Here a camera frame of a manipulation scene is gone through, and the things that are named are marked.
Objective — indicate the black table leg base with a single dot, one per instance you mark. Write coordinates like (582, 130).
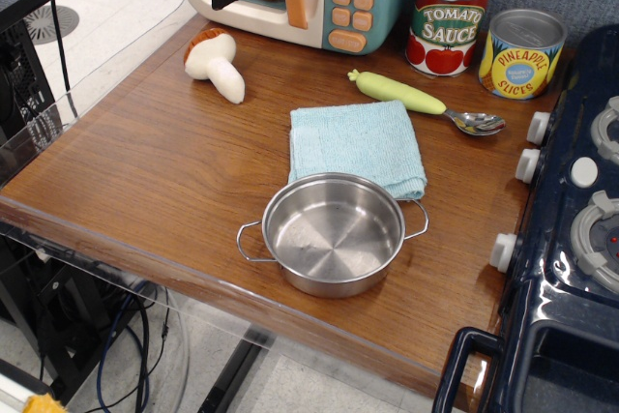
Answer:
(232, 376)

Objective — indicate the stainless steel pot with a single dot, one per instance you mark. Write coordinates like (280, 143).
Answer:
(335, 235)

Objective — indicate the pineapple slices can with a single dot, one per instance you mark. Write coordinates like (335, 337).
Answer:
(522, 50)

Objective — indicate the dark blue toy stove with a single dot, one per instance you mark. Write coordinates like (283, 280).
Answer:
(557, 347)

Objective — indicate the green handled metal spoon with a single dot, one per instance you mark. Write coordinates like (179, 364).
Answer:
(382, 88)

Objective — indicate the plush white mushroom toy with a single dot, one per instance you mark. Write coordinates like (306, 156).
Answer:
(209, 56)

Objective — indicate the tomato sauce can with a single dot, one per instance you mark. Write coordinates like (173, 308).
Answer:
(443, 35)

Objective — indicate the light blue cloth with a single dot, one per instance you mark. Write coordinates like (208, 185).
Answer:
(375, 141)

